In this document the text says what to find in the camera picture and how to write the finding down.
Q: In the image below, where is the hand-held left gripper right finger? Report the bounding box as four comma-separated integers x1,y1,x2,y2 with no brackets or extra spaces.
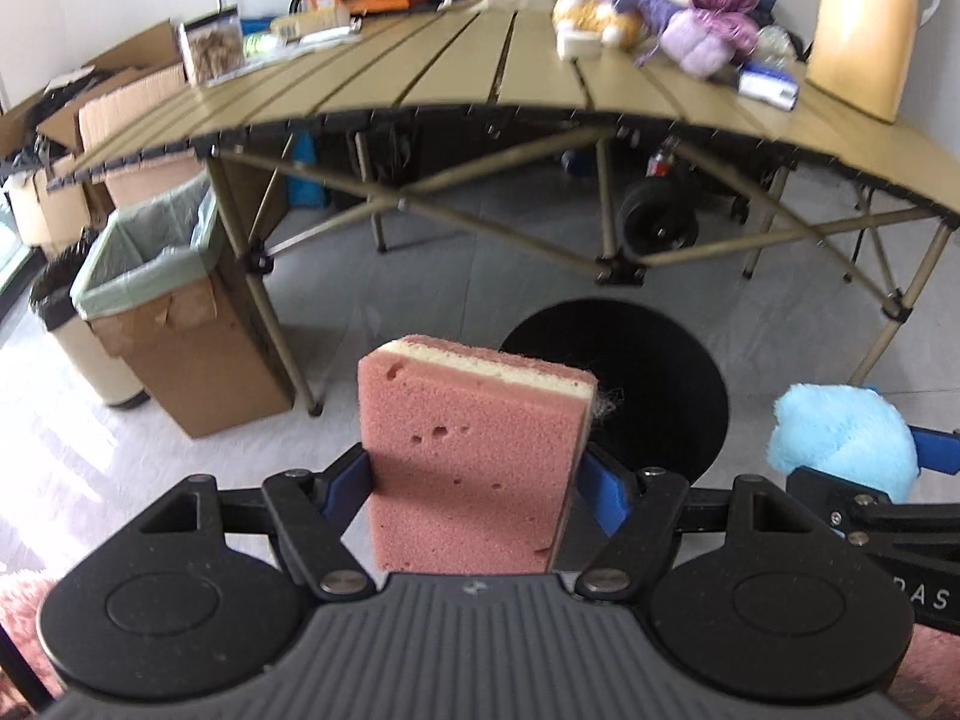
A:
574,446,815,605

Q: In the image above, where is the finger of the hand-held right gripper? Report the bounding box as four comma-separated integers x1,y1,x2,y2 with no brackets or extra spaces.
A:
911,427,960,475
787,467,901,541

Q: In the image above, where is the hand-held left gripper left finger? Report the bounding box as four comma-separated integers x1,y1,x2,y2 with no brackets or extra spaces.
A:
139,446,380,602

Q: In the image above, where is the blue fluffy cloth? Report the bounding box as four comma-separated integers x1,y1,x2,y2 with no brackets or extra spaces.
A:
772,382,920,503

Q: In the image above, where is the black round bin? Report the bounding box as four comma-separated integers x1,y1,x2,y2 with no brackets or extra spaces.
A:
499,298,730,482

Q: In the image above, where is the pink sponge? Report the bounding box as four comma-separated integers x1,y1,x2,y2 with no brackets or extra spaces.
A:
357,335,599,575

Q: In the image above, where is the iridescent plastic wrap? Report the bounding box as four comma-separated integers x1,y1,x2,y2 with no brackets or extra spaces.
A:
757,26,797,66

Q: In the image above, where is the lavender towel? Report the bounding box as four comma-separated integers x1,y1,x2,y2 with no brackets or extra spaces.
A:
660,9,732,76

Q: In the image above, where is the beige trash can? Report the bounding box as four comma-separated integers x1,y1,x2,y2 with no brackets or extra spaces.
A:
30,229,147,410

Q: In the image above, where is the cardboard box bin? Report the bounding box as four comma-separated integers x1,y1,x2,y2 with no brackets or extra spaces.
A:
71,169,316,440

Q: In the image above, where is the black trolley wheel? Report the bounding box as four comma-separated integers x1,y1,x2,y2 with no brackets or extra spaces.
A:
619,180,702,257

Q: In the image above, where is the green plastic bag liner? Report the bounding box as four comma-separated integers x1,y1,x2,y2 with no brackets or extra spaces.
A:
71,169,220,320

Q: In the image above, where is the blue box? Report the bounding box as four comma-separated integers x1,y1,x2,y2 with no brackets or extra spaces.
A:
289,131,332,209

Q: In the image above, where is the blue white packet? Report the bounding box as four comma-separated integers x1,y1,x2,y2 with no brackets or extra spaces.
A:
739,64,800,111

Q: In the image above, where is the tan folding table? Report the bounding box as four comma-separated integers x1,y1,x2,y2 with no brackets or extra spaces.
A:
45,0,960,417

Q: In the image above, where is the beige thermos jug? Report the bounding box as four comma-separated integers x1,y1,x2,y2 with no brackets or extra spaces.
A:
806,0,942,125

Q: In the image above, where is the large open cardboard box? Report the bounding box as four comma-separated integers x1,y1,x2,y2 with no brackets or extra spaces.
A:
37,19,200,211

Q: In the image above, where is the white sponge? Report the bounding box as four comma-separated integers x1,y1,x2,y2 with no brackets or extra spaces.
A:
556,28,605,61

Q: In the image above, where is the clear snack jar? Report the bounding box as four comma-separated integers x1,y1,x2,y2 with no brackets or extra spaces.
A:
178,7,247,87

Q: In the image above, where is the small tan carton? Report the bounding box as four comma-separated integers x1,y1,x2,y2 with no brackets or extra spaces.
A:
270,6,353,38

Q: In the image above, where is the yellow plush toy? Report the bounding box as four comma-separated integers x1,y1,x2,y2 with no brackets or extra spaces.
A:
553,0,646,46

